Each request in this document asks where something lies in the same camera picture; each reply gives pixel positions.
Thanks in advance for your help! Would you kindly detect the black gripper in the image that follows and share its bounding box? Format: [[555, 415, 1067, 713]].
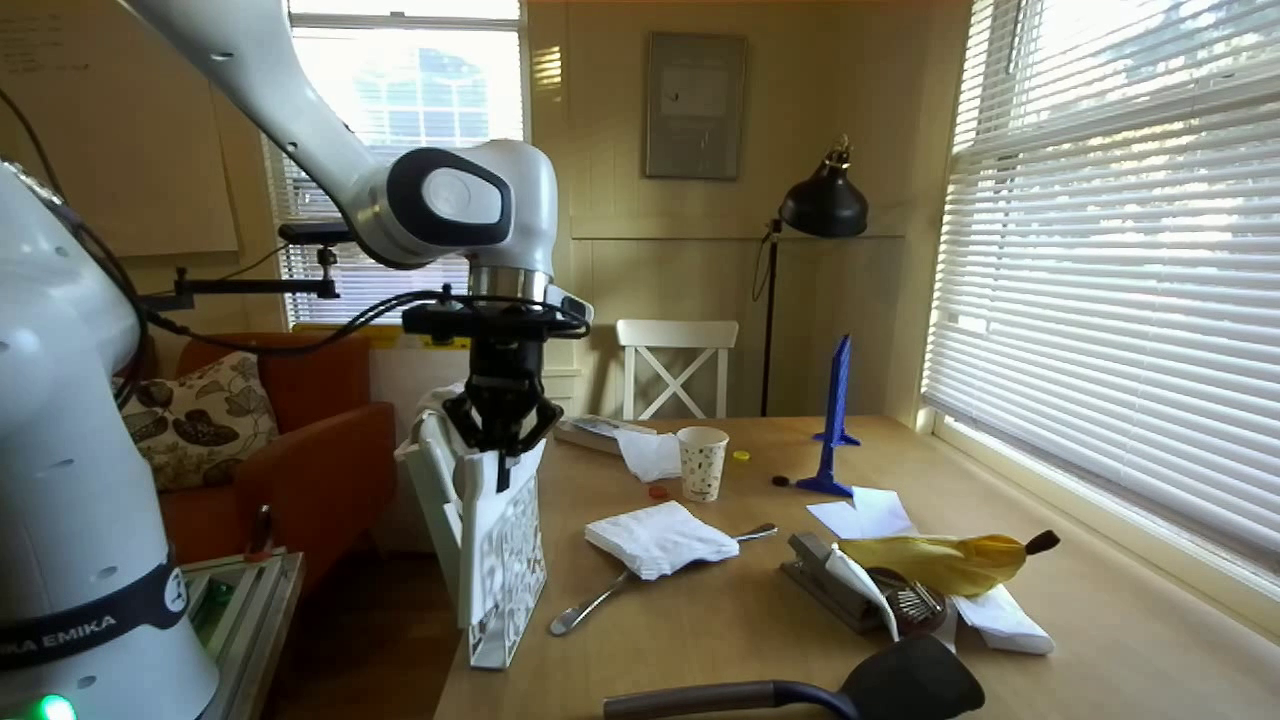
[[439, 333, 568, 497]]

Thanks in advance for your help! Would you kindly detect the white napkins bunch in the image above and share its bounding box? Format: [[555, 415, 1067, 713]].
[[444, 428, 553, 505]]

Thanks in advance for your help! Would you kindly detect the white napkin stack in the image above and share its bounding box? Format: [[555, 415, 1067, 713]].
[[582, 497, 744, 584]]

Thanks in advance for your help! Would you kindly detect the loose white napkin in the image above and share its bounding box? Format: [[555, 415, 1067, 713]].
[[612, 419, 688, 487]]

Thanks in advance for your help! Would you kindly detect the white perforated napkin holder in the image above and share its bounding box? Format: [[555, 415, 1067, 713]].
[[394, 394, 553, 676]]

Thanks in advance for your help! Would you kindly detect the illustrated paperback book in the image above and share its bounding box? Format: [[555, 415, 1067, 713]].
[[555, 410, 633, 454]]

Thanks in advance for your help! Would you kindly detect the white cross-back chair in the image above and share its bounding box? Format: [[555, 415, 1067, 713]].
[[612, 315, 744, 425]]

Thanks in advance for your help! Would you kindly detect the orange armchair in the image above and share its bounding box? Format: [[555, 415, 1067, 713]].
[[156, 323, 406, 592]]

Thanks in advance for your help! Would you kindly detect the metal spoon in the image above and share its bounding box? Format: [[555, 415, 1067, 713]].
[[546, 519, 789, 639]]

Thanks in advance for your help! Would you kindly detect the leaf patterned cushion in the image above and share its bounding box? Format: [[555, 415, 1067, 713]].
[[116, 347, 283, 497]]

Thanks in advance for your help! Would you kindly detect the white paper sheet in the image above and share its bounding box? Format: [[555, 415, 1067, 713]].
[[803, 483, 922, 544], [953, 580, 1057, 658]]

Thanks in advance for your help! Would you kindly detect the black desk lamp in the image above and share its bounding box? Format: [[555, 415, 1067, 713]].
[[757, 133, 872, 419]]

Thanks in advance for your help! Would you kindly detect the yellow banana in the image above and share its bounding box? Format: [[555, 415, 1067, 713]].
[[836, 522, 1066, 602]]

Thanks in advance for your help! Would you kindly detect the white window blind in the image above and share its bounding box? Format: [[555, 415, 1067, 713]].
[[918, 0, 1280, 577]]

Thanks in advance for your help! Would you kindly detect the blue Connect Four frame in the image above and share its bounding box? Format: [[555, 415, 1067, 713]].
[[770, 333, 865, 505]]

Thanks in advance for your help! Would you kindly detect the framed wall picture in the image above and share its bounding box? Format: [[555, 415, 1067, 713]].
[[640, 27, 751, 184]]

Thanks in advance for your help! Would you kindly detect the black spatula grey handle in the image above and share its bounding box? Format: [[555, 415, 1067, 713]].
[[601, 634, 989, 720]]

